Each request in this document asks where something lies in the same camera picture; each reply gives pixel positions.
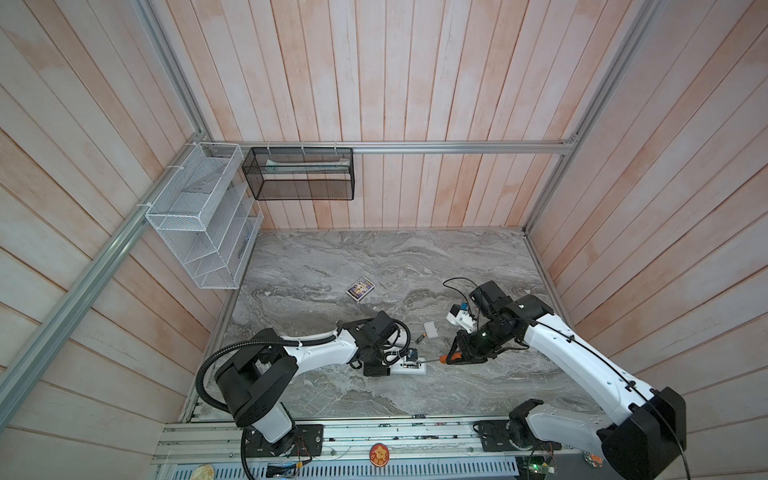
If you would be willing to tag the black mesh basket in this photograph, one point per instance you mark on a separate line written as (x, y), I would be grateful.
(300, 173)

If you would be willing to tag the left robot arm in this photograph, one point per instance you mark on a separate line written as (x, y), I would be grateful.
(248, 378)

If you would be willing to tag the round patterned badge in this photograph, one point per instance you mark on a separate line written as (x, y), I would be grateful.
(593, 460)

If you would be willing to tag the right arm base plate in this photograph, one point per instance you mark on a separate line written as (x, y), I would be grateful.
(509, 435)

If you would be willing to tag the white wire mesh shelf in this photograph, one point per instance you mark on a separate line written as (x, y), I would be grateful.
(205, 217)

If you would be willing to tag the red round sticker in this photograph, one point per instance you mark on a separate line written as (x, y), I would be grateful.
(379, 455)

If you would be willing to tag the orange black screwdriver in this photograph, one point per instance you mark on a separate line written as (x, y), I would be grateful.
(445, 359)

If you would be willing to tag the white remote with label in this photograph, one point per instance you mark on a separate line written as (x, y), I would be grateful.
(404, 367)

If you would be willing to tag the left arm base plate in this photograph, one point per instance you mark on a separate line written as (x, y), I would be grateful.
(304, 440)

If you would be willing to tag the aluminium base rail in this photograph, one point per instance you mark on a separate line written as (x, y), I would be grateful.
(341, 438)

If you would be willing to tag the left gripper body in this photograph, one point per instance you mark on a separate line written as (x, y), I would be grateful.
(373, 366)

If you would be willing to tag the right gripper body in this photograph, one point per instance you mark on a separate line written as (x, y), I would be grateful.
(477, 343)

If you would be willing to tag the white battery cover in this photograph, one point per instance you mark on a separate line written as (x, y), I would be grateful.
(430, 329)

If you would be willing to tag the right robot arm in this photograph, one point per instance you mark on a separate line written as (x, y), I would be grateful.
(639, 430)

